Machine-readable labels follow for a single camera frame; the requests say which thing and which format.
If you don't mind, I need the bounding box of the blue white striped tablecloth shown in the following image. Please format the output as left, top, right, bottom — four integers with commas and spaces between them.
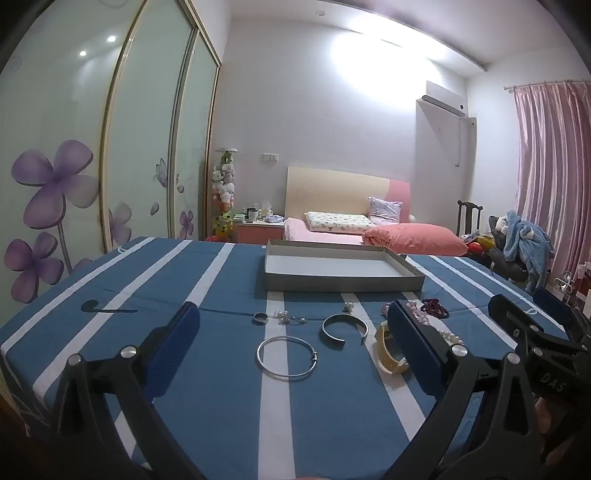
0, 236, 580, 480

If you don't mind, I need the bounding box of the purple floral pillow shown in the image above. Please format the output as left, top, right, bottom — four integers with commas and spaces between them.
368, 197, 403, 225

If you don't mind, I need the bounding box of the grey padded chair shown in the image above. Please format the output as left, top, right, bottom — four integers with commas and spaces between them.
488, 215, 532, 283

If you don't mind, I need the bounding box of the beige pink headboard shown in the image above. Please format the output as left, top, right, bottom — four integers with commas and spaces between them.
285, 166, 411, 223

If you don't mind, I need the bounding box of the silver cuff bangle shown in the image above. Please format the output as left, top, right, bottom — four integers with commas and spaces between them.
321, 313, 369, 350

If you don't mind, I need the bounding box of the thin silver bangle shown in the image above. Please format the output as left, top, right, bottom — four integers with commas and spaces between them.
256, 336, 319, 380

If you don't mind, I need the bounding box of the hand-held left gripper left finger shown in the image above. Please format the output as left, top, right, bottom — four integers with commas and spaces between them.
48, 301, 209, 480

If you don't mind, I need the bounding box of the bed with pink sheet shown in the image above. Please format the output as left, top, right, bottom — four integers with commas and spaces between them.
283, 217, 468, 257

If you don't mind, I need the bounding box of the grey cardboard tray box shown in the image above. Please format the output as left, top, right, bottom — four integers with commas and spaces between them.
263, 239, 426, 293

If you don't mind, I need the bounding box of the yellow band bracelet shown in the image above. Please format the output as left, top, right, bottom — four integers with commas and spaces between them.
373, 322, 411, 376

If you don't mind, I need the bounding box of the white patterned pillow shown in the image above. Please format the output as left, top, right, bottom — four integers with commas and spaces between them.
304, 211, 378, 233

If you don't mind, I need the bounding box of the pink curtain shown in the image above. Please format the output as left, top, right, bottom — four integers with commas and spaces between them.
512, 80, 591, 296

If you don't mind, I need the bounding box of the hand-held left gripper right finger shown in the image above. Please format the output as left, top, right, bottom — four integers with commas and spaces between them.
387, 300, 542, 480

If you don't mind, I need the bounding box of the purple beaded bracelet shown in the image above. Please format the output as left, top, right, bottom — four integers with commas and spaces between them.
419, 298, 451, 320

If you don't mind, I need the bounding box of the dark wooden chair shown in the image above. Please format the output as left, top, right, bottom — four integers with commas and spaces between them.
457, 199, 484, 239

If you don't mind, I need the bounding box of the clear tube of plush toys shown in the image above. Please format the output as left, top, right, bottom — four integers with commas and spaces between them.
211, 148, 239, 241

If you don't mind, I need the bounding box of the flower print sliding wardrobe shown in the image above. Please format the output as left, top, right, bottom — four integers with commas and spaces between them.
0, 0, 223, 306

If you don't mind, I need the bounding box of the pink beige nightstand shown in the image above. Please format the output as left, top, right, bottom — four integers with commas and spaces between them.
231, 216, 286, 244

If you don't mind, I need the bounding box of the curtain rod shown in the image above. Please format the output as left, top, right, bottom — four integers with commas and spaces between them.
503, 78, 588, 92

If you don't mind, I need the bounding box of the folded coral duvet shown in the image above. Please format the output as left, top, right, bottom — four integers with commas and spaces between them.
362, 223, 470, 257

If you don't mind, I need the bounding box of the colourful toys pile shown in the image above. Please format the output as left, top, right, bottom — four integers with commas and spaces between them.
464, 232, 496, 256

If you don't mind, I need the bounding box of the blue plush garment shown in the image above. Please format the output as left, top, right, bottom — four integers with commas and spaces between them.
501, 211, 555, 292

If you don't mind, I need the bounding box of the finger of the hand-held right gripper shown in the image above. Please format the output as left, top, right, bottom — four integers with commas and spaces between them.
533, 287, 587, 342
488, 294, 575, 356

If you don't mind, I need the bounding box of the white wall air conditioner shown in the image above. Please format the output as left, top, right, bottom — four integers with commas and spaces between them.
416, 80, 477, 121

